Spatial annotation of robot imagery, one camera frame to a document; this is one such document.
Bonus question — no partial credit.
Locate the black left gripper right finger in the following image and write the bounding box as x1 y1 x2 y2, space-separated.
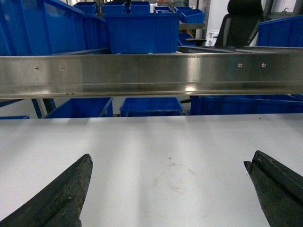
243 150 303 227

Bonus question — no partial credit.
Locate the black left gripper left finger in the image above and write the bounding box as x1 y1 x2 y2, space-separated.
0 154 93 227

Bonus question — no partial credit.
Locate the large blue bin right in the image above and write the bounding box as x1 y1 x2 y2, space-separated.
257 15 303 47

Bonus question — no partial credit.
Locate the large blue bin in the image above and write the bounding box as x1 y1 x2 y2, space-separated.
0 0 109 56
257 15 303 47

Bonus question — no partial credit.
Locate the black office chair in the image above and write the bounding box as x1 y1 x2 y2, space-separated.
186 0 265 47

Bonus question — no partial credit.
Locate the large blue bin left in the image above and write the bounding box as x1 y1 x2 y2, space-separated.
0 0 109 56

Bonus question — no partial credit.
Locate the stainless steel shelf rail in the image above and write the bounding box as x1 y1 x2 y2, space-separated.
0 46 303 99

